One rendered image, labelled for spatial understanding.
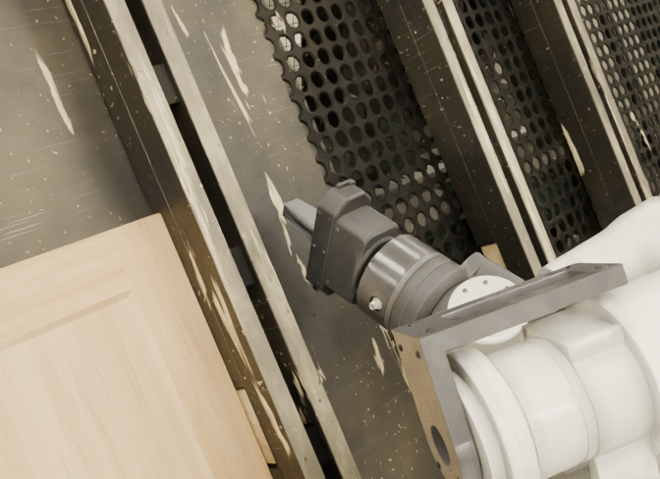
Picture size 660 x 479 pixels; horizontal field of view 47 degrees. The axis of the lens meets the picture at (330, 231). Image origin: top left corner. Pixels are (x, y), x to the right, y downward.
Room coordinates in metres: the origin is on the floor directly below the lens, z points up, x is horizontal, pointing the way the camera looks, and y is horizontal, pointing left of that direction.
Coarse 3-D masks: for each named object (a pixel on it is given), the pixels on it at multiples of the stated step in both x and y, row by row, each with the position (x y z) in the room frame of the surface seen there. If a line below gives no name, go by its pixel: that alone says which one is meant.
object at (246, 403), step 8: (240, 392) 0.60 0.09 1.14; (240, 400) 0.60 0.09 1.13; (248, 400) 0.59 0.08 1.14; (248, 408) 0.59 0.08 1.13; (248, 416) 0.59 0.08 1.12; (256, 424) 0.59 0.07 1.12; (256, 432) 0.59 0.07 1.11; (256, 440) 0.59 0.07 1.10; (264, 440) 0.58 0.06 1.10; (264, 448) 0.58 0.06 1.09; (264, 456) 0.58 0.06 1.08; (272, 456) 0.57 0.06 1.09
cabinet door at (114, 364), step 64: (64, 256) 0.59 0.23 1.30; (128, 256) 0.62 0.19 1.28; (0, 320) 0.53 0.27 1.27; (64, 320) 0.56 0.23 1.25; (128, 320) 0.59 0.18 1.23; (192, 320) 0.62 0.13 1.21; (0, 384) 0.50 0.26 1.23; (64, 384) 0.53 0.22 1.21; (128, 384) 0.55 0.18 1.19; (192, 384) 0.58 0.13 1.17; (0, 448) 0.47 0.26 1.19; (64, 448) 0.49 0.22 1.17; (128, 448) 0.52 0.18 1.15; (192, 448) 0.55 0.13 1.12; (256, 448) 0.58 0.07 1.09
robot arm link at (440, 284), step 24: (432, 264) 0.61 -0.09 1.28; (456, 264) 0.62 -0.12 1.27; (480, 264) 0.62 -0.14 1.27; (408, 288) 0.59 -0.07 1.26; (432, 288) 0.58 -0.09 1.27; (456, 288) 0.59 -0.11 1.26; (480, 288) 0.56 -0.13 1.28; (504, 288) 0.55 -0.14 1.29; (408, 312) 0.58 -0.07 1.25; (432, 312) 0.58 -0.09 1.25; (552, 312) 0.57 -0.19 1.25; (504, 336) 0.52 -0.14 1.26
